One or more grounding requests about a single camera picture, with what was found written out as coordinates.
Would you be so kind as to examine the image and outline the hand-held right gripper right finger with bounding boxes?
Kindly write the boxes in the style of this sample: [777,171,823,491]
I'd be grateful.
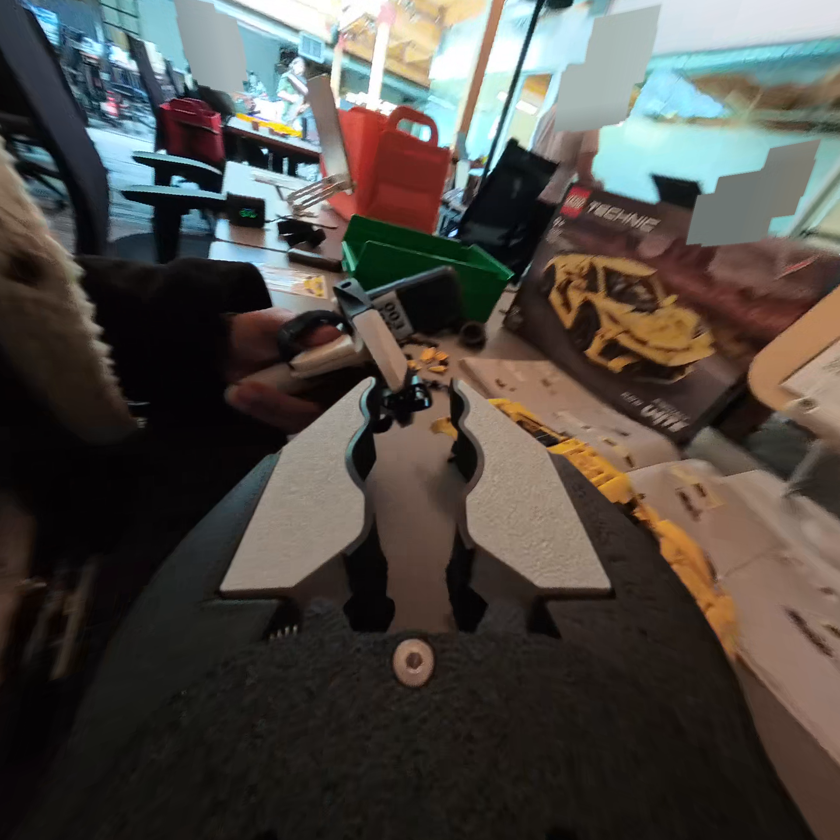
[448,378,614,606]

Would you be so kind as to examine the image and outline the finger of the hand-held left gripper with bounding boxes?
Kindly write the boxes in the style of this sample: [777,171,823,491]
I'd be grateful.
[357,305,413,396]

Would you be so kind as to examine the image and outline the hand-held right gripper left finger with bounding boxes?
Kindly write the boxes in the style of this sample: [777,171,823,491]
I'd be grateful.
[220,377,398,602]

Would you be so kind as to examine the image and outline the black toy connector piece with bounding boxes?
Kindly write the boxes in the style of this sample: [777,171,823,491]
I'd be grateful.
[377,374,434,429]

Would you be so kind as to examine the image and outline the person's left forearm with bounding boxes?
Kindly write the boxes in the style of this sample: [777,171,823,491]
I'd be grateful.
[77,256,274,421]

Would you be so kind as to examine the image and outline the person's left hand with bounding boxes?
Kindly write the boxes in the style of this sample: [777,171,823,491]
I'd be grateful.
[223,307,362,435]

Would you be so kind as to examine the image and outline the green plastic bin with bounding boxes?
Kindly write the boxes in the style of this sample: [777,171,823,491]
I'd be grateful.
[340,214,515,324]

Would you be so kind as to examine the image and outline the pile of yellow black toy pieces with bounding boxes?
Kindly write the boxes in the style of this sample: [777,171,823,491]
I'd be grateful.
[399,335,455,376]

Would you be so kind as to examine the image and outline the colourful sticker sheet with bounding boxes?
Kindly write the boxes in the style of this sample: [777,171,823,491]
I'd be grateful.
[251,262,328,301]

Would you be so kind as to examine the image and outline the small flat black device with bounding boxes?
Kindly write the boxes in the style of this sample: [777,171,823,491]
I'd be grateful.
[285,246,345,273]

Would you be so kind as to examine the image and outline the black upright panel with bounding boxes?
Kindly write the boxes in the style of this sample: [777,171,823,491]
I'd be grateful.
[451,136,560,278]

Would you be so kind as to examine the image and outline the open instruction booklet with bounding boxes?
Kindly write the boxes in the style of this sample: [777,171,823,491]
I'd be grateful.
[458,354,840,759]

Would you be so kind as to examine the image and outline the orange box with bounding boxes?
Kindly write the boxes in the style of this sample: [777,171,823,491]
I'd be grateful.
[327,105,455,235]

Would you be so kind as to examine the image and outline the yellow toy brick car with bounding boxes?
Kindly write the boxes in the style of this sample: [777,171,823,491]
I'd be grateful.
[430,397,740,658]

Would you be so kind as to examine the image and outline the wooden board document stand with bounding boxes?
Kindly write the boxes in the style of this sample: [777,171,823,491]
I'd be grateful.
[747,287,840,501]
[289,74,357,212]

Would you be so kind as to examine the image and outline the black device green lights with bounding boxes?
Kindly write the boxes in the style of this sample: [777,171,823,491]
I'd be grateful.
[225,193,268,228]

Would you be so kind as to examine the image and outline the black printed toy box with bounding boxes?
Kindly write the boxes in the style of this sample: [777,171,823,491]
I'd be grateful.
[502,182,840,445]

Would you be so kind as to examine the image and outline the black floor lamp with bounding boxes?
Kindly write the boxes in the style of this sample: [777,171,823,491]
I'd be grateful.
[481,0,575,179]

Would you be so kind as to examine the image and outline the dark office chair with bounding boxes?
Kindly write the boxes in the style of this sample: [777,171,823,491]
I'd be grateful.
[0,0,228,265]

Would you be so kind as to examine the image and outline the dark red bag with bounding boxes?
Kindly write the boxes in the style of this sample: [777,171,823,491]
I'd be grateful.
[156,96,225,166]

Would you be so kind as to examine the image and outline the black strap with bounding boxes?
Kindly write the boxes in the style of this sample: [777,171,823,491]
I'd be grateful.
[274,217,328,250]

